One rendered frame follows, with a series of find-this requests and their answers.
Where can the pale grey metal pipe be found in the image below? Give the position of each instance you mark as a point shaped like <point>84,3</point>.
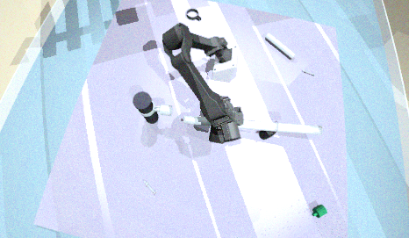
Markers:
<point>262,126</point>

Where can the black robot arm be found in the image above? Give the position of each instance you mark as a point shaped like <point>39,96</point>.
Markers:
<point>218,110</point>

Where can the black post with grey cap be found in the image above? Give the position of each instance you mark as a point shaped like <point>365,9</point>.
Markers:
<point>144,103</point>

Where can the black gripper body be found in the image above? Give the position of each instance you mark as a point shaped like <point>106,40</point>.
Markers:
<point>216,136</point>

